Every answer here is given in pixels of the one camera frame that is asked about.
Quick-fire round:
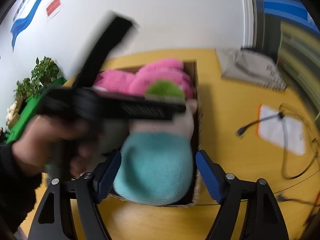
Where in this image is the green haired pastel plush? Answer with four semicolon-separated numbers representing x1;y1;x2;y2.
113;80;197;206

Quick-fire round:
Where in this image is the hand in orange glove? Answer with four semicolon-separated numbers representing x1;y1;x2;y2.
11;115;106;178

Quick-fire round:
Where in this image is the green table cloth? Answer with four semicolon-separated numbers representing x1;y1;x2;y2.
4;77;67;144

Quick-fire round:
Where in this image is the large potted plant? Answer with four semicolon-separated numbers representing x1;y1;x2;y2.
31;56;60;87

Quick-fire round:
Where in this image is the small potted plant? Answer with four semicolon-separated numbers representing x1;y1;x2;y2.
14;77;38;99

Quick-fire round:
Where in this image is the small cardboard box with toy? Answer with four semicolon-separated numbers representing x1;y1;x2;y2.
5;96;27;129

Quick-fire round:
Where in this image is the pink plush toy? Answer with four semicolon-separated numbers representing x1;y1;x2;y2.
93;58;193;99

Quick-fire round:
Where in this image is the white orange pouch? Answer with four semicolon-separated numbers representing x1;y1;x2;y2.
257;105;306;156

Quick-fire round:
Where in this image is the grey cloth bag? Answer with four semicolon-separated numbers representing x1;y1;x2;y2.
215;48;287;91

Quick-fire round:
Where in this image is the red wall sign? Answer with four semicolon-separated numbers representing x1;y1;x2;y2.
46;0;61;18

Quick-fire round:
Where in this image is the black usb cable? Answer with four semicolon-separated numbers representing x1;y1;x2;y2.
235;102;320;181

